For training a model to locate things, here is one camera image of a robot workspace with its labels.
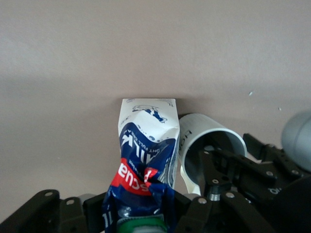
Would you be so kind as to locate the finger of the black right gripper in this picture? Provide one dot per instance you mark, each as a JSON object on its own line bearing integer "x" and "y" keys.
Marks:
{"x": 216, "y": 174}

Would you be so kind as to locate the white mug with grey inside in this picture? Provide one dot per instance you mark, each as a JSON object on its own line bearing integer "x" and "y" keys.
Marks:
{"x": 194, "y": 131}

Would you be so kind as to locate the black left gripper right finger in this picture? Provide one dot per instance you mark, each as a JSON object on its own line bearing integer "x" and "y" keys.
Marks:
{"x": 218, "y": 216}

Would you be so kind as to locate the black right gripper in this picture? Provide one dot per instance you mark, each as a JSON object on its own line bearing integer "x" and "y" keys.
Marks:
{"x": 291, "y": 206}

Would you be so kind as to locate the blue and white milk carton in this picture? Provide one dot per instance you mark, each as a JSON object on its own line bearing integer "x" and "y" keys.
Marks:
{"x": 145, "y": 150}

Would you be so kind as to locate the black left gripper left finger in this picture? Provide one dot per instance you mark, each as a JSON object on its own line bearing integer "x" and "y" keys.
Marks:
{"x": 48, "y": 213}

